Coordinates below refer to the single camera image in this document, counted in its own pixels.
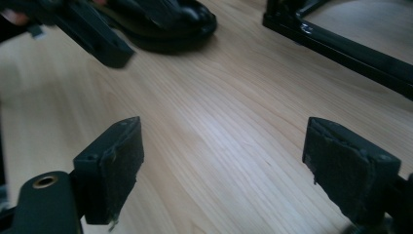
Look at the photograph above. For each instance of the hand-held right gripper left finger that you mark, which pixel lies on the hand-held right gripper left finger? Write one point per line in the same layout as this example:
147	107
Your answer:
110	172

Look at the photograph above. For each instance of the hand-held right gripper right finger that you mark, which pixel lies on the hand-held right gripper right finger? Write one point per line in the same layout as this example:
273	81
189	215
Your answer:
350	175

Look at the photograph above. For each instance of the red and black shoe rack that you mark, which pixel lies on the red and black shoe rack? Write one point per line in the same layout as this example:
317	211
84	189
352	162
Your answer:
341	52

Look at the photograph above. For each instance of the black leather shoe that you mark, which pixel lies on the black leather shoe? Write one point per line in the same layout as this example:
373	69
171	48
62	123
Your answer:
198	22

